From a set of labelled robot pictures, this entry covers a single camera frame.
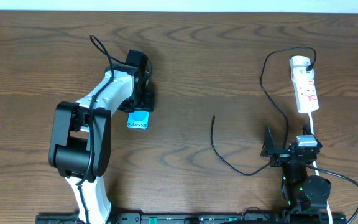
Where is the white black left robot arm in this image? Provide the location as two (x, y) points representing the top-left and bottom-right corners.
(35, 50), (154, 223)

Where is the white power strip cord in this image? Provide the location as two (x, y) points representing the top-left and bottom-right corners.
(308, 112), (334, 224)

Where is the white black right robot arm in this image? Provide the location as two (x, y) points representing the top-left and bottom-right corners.
(260, 125), (331, 222)

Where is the white power strip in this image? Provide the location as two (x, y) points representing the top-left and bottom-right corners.
(290, 55), (319, 114)

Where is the blue screen Galaxy smartphone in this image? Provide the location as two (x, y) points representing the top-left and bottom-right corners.
(127, 111), (150, 130)

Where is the black charger cable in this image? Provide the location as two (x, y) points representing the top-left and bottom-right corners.
(210, 46), (318, 177)

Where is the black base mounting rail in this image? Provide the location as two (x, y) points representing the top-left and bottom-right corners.
(35, 211), (347, 224)

